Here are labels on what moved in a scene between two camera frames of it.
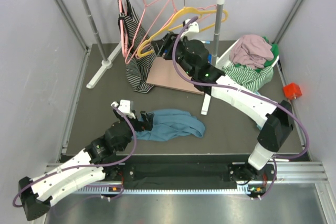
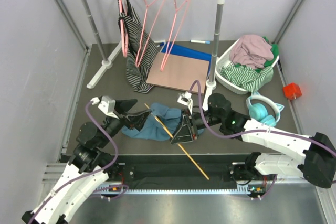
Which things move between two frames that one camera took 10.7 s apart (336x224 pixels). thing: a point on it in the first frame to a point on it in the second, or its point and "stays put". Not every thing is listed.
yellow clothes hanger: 179,12 to 178,145
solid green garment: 270,62 stays put
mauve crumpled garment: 251,50 stays put
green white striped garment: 248,77 stays put
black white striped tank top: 137,45 stays put
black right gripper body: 180,49 to 199,120
